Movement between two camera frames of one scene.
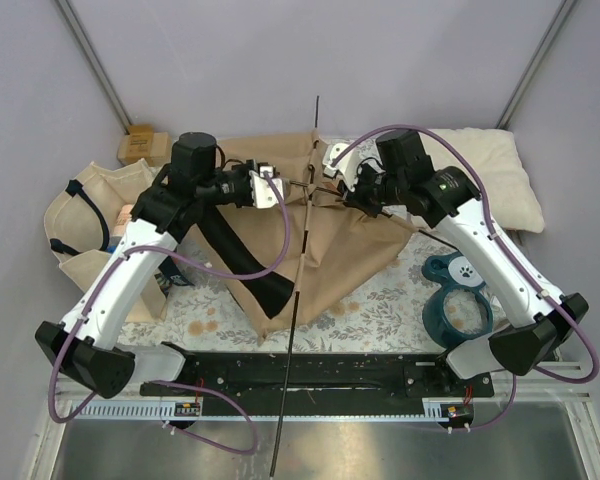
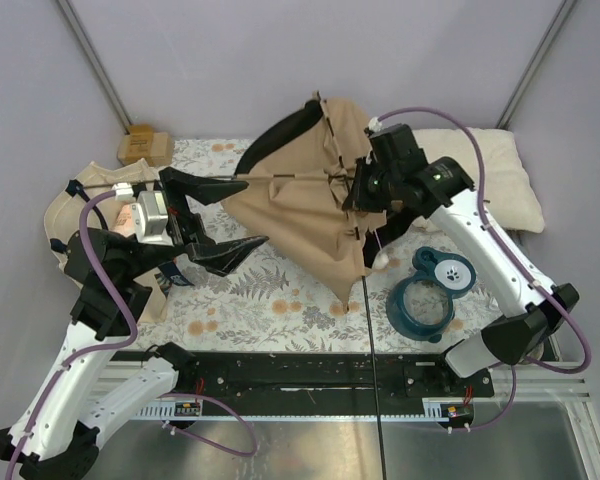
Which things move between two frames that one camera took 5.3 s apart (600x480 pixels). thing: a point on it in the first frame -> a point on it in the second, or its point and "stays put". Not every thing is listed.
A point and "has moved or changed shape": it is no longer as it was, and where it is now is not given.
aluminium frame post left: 95,66 stays put
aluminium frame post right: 535,64 stays put
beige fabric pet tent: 329,247 has moved or changed shape
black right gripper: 354,196 stays put
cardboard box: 141,142 stays put
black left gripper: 247,168 -> 190,229
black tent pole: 297,295 -> 372,376
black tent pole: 383,214 -> 265,184
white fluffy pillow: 496,156 stays put
